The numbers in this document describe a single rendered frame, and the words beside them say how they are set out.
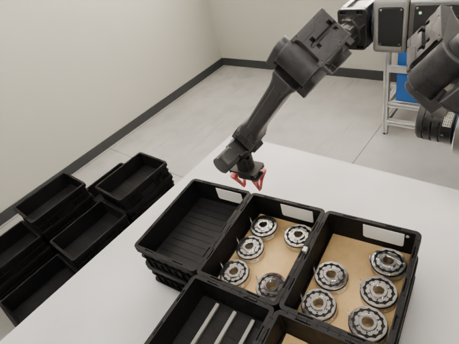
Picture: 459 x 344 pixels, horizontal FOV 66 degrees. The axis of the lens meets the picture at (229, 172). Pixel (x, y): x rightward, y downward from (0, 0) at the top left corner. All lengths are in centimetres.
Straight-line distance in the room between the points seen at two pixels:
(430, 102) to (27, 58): 336
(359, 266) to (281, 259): 26
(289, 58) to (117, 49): 343
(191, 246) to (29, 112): 258
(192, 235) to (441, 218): 97
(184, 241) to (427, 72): 109
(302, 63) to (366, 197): 104
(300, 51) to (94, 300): 130
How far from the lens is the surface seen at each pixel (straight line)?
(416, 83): 66
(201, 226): 148
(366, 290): 118
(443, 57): 63
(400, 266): 124
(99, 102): 398
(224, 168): 106
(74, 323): 164
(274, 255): 131
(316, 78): 71
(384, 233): 126
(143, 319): 149
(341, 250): 130
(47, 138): 380
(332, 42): 73
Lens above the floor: 186
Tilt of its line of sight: 38 degrees down
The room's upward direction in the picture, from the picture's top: 17 degrees counter-clockwise
